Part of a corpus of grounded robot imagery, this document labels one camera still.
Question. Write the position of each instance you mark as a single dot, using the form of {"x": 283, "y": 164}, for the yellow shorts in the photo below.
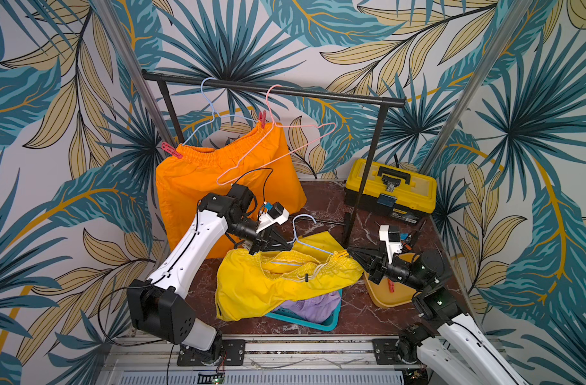
{"x": 250, "y": 286}

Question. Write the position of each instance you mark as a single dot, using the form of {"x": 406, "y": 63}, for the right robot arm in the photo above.
{"x": 449, "y": 341}

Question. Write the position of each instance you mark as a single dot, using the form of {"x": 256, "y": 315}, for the black clothes rack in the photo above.
{"x": 163, "y": 81}

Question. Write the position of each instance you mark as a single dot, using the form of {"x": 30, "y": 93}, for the purple shorts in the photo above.
{"x": 316, "y": 310}

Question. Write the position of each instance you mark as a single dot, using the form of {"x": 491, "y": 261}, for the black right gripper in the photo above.
{"x": 377, "y": 265}

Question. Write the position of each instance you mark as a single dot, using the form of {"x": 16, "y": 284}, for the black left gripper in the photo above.
{"x": 262, "y": 240}

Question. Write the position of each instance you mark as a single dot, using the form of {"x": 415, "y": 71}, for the black handled screwdriver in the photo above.
{"x": 416, "y": 234}

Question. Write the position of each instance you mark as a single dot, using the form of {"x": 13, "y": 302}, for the blue wire hanger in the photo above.
{"x": 214, "y": 114}

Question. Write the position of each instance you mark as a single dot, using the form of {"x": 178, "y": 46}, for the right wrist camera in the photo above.
{"x": 391, "y": 237}

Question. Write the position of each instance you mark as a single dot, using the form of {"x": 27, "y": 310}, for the yellow plastic tray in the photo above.
{"x": 381, "y": 297}

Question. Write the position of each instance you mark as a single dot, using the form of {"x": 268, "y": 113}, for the white wire hanger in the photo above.
{"x": 319, "y": 245}

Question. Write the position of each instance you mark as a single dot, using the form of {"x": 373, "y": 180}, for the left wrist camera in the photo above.
{"x": 274, "y": 214}

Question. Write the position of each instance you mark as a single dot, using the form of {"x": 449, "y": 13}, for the yellow clothespin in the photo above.
{"x": 341, "y": 254}

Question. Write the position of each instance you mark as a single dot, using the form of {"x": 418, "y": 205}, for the yellow black plastic toolbox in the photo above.
{"x": 391, "y": 192}

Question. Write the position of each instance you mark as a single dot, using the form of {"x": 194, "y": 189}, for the teal plastic basket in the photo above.
{"x": 287, "y": 316}

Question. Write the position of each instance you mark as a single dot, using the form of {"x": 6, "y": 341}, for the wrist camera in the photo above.
{"x": 391, "y": 237}
{"x": 274, "y": 214}

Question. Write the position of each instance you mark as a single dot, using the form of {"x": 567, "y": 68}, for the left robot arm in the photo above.
{"x": 157, "y": 306}

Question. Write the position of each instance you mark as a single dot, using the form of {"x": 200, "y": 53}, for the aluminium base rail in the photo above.
{"x": 264, "y": 359}

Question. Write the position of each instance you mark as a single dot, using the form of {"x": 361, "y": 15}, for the orange shorts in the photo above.
{"x": 259, "y": 160}

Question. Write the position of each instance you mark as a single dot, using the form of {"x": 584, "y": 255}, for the pink clothespin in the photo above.
{"x": 171, "y": 150}

